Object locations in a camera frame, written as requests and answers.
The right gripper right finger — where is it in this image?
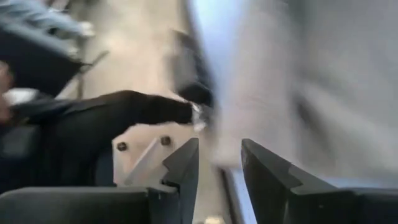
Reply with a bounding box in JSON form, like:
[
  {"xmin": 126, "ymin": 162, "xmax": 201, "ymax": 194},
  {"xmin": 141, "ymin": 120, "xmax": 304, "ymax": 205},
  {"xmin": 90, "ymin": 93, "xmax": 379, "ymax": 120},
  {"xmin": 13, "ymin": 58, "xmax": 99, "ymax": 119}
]
[{"xmin": 241, "ymin": 138, "xmax": 357, "ymax": 224}]

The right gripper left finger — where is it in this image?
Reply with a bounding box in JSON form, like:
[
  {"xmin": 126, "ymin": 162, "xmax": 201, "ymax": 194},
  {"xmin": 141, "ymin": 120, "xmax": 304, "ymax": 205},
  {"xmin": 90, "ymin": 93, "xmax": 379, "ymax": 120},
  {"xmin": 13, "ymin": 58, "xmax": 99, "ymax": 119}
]
[{"xmin": 148, "ymin": 138, "xmax": 200, "ymax": 224}]

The black office chair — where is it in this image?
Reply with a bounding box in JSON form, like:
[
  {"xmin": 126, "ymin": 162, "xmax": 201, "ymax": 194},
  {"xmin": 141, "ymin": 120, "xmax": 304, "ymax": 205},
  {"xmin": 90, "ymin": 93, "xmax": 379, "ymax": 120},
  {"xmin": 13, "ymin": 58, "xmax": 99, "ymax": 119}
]
[{"xmin": 0, "ymin": 23, "xmax": 109, "ymax": 99}]

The person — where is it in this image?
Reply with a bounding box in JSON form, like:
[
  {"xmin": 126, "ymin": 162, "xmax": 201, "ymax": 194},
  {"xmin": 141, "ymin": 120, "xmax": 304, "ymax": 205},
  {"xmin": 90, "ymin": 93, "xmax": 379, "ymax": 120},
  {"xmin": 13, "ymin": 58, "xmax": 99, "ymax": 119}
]
[{"xmin": 0, "ymin": 0, "xmax": 96, "ymax": 122}]

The silver metal bracket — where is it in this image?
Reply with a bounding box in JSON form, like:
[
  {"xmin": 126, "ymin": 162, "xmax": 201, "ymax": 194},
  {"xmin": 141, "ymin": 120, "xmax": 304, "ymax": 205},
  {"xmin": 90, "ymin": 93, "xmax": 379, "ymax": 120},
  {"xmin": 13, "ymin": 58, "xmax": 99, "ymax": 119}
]
[{"xmin": 113, "ymin": 134, "xmax": 175, "ymax": 187}]

